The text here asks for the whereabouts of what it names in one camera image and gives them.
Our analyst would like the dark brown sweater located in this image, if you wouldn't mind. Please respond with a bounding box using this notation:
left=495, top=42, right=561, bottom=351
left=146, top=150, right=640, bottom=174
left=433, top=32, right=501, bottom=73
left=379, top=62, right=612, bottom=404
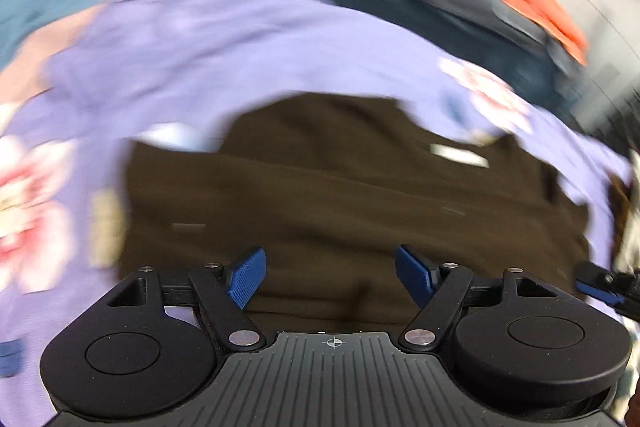
left=119, top=93, right=589, bottom=333

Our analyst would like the folded clothes pile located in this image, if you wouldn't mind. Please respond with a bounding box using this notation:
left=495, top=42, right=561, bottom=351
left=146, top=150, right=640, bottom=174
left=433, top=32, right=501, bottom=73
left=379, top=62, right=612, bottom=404
left=608, top=167, right=639, bottom=273

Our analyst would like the purple floral bed sheet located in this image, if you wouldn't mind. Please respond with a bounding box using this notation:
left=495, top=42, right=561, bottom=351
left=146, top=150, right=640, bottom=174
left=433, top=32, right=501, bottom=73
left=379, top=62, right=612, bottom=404
left=1, top=0, right=630, bottom=426

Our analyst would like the orange cloth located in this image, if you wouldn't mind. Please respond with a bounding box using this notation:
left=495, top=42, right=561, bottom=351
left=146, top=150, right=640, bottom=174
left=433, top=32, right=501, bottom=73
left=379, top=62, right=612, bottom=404
left=501, top=0, right=589, bottom=67

